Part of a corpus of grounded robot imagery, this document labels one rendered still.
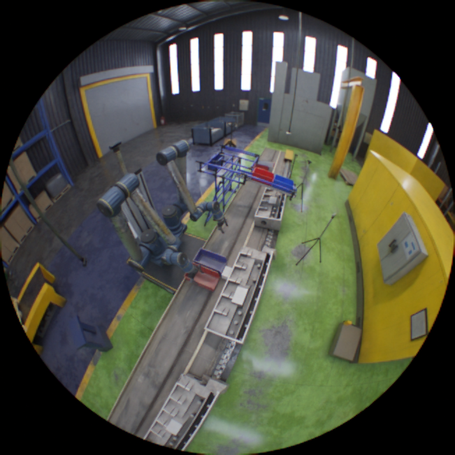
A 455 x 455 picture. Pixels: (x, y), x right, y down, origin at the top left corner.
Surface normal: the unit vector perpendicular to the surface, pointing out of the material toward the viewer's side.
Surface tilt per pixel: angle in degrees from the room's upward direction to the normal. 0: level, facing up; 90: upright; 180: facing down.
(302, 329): 0
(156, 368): 0
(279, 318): 0
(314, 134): 90
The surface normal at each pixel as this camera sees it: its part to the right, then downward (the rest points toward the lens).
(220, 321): -0.15, -0.69
